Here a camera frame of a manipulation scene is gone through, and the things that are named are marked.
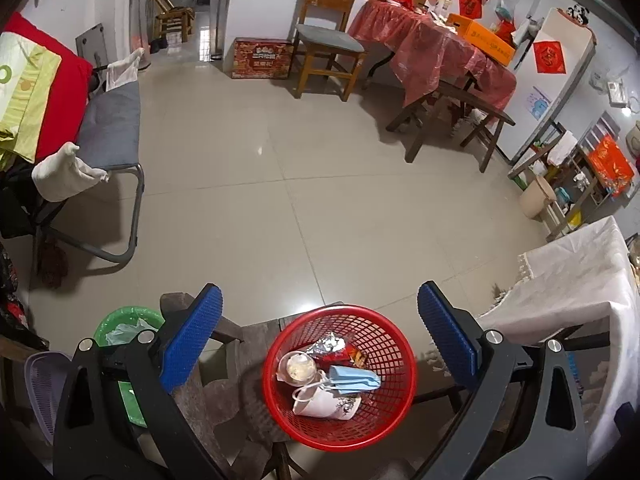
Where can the light blue face mask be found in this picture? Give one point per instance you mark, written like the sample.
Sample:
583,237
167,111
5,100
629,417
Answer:
350,380

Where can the yellow green bag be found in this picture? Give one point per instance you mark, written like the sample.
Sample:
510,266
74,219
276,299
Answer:
27,74

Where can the green plastic basin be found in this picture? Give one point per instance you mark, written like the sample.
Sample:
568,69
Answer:
120,327

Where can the white printed packet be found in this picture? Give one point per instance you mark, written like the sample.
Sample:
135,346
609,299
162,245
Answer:
318,399

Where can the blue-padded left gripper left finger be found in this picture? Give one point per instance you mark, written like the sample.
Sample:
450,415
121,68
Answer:
189,323

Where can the white tablecloth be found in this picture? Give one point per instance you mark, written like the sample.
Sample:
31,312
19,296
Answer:
583,277

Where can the red gift box on floor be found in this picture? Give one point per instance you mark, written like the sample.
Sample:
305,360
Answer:
255,58

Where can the red cushion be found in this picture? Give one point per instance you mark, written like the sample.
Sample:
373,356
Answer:
67,100

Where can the red table cover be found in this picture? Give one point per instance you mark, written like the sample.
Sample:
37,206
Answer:
426,53

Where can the red plastic mesh basket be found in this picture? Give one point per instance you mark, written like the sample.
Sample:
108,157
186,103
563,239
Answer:
387,353

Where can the red orange gift box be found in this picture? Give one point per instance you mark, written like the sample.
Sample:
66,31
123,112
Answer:
611,165

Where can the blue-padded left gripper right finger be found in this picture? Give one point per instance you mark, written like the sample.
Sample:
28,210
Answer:
455,334

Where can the orange cardboard box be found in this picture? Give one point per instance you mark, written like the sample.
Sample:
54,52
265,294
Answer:
482,38

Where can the grey folding chair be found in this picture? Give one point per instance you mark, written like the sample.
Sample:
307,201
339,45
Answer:
107,144

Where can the silver foil wrapper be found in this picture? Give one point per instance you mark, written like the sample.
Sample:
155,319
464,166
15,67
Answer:
329,344

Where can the red wrapper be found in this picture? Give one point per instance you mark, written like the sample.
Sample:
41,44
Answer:
349,356

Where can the beige plastic bucket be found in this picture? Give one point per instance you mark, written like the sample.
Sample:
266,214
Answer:
537,196

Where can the white refrigerator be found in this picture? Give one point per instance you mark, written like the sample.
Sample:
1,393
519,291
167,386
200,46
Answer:
546,76

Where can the wooden chair grey cushion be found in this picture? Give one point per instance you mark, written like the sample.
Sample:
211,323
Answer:
326,52

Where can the clear plastic cup lid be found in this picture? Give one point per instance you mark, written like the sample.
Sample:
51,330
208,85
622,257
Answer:
296,369

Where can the dark wooden bench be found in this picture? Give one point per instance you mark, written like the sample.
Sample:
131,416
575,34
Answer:
459,102

